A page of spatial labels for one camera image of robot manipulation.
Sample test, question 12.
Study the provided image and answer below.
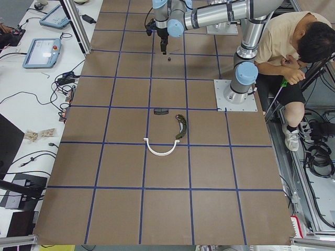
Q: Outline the teach pendant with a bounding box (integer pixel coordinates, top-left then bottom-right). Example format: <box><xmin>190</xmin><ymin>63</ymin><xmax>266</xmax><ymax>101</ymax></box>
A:
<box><xmin>23</xmin><ymin>38</ymin><xmax>62</xmax><ymax>69</ymax></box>
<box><xmin>39</xmin><ymin>4</ymin><xmax>69</xmax><ymax>29</ymax></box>

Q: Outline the aluminium frame post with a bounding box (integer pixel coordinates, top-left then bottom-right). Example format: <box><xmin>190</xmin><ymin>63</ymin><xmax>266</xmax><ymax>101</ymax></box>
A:
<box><xmin>60</xmin><ymin>0</ymin><xmax>92</xmax><ymax>55</ymax></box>

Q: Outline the lower teach pendant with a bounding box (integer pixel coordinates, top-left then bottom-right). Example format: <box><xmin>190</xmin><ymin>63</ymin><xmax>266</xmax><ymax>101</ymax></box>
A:
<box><xmin>23</xmin><ymin>38</ymin><xmax>62</xmax><ymax>69</ymax></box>

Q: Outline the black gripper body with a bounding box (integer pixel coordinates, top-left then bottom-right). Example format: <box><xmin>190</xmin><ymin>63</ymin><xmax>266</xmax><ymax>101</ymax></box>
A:
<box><xmin>157</xmin><ymin>28</ymin><xmax>169</xmax><ymax>44</ymax></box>

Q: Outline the man in beige shirt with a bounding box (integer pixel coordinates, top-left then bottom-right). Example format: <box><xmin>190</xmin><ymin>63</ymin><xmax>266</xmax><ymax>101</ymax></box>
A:
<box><xmin>254</xmin><ymin>11</ymin><xmax>334</xmax><ymax>152</ymax></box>

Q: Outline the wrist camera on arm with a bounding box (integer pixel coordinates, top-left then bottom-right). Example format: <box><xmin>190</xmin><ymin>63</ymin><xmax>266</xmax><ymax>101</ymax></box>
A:
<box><xmin>145</xmin><ymin>18</ymin><xmax>157</xmax><ymax>36</ymax></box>

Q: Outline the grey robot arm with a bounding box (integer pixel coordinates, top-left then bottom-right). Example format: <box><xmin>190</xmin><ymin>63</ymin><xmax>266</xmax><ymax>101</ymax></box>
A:
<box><xmin>144</xmin><ymin>0</ymin><xmax>282</xmax><ymax>60</ymax></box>
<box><xmin>228</xmin><ymin>15</ymin><xmax>270</xmax><ymax>104</ymax></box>

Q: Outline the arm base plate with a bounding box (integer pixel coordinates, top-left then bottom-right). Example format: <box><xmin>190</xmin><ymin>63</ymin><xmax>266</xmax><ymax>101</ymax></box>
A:
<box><xmin>214</xmin><ymin>79</ymin><xmax>258</xmax><ymax>112</ymax></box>
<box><xmin>206</xmin><ymin>21</ymin><xmax>239</xmax><ymax>36</ymax></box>

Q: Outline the upper teach pendant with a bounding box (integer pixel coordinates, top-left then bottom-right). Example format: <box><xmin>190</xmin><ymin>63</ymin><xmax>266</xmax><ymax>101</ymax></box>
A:
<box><xmin>39</xmin><ymin>4</ymin><xmax>69</xmax><ymax>29</ymax></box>

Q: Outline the black brake pad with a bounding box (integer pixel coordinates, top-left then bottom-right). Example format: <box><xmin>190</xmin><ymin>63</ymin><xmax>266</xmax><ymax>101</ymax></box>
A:
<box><xmin>153</xmin><ymin>108</ymin><xmax>169</xmax><ymax>115</ymax></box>

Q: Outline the black power adapter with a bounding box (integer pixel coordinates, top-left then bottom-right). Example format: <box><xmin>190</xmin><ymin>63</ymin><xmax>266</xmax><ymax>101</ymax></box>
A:
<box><xmin>82</xmin><ymin>14</ymin><xmax>96</xmax><ymax>24</ymax></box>

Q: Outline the white curved plastic part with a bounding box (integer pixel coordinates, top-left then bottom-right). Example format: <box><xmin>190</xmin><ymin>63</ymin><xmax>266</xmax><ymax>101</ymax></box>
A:
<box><xmin>143</xmin><ymin>138</ymin><xmax>180</xmax><ymax>157</ymax></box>

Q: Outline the olive brake shoe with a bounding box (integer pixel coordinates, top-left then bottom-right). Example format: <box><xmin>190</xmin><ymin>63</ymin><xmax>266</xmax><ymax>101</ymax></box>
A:
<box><xmin>175</xmin><ymin>114</ymin><xmax>187</xmax><ymax>140</ymax></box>

